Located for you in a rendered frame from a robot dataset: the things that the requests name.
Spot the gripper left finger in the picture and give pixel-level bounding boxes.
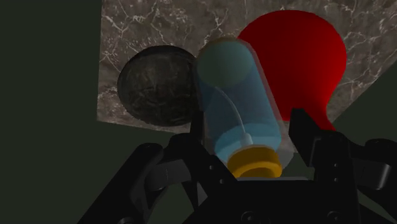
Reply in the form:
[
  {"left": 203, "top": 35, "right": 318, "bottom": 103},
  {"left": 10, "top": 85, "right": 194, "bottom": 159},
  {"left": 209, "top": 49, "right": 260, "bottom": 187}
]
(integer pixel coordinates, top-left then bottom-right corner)
[{"left": 77, "top": 108, "right": 238, "bottom": 224}]

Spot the red round vase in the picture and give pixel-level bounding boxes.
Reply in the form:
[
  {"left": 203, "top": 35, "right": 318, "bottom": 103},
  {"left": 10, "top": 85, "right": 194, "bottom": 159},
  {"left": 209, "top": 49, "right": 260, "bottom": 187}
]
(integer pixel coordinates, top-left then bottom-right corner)
[{"left": 237, "top": 10, "right": 347, "bottom": 132}]

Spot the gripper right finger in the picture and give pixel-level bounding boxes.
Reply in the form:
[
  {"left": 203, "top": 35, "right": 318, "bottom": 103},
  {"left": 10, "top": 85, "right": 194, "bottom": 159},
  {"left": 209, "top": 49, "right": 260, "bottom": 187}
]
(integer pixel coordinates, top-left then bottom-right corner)
[{"left": 289, "top": 107, "right": 397, "bottom": 224}]

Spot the clear blue bottle yellow cap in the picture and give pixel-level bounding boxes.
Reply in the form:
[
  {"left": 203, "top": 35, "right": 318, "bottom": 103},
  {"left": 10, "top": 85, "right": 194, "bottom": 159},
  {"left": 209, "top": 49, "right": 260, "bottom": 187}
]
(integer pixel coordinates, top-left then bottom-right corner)
[{"left": 195, "top": 37, "right": 294, "bottom": 180}]

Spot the dark grey round bowl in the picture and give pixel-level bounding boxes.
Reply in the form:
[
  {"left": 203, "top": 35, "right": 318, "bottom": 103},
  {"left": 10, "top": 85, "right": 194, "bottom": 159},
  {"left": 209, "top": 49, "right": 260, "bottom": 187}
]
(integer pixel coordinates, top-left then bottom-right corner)
[{"left": 117, "top": 45, "right": 202, "bottom": 127}]

